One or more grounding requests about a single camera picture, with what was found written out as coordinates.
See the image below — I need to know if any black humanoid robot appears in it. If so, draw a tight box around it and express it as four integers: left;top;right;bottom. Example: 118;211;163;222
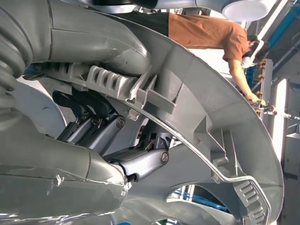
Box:
80;0;270;23

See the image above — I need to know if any standing person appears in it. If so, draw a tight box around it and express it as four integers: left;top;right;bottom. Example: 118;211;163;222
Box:
103;12;270;106

